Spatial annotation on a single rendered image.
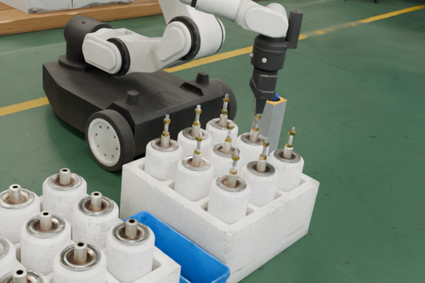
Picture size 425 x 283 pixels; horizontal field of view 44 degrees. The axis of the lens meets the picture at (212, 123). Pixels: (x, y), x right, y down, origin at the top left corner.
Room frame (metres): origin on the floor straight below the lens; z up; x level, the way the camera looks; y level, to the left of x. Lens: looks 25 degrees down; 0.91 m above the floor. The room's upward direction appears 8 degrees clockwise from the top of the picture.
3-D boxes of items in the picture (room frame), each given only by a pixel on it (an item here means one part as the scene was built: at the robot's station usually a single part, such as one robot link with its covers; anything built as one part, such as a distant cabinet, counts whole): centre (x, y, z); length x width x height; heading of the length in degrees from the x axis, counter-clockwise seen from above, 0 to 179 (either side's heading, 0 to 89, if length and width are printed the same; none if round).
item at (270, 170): (1.19, -0.14, 0.25); 0.08 x 0.08 x 0.01
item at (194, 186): (1.17, 0.03, 0.16); 0.10 x 0.10 x 0.18
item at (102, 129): (1.51, 0.32, 0.10); 0.20 x 0.05 x 0.20; 53
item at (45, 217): (0.84, 0.30, 0.26); 0.02 x 0.02 x 0.03
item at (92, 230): (0.93, 0.22, 0.16); 0.10 x 0.10 x 0.18
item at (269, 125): (1.53, -0.17, 0.16); 0.07 x 0.07 x 0.31; 51
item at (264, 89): (1.35, -0.12, 0.46); 0.13 x 0.10 x 0.12; 10
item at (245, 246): (1.26, -0.05, 0.09); 0.39 x 0.39 x 0.18; 51
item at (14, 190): (0.91, 0.39, 0.26); 0.02 x 0.02 x 0.03
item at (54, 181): (1.00, 0.31, 0.25); 0.08 x 0.08 x 0.01
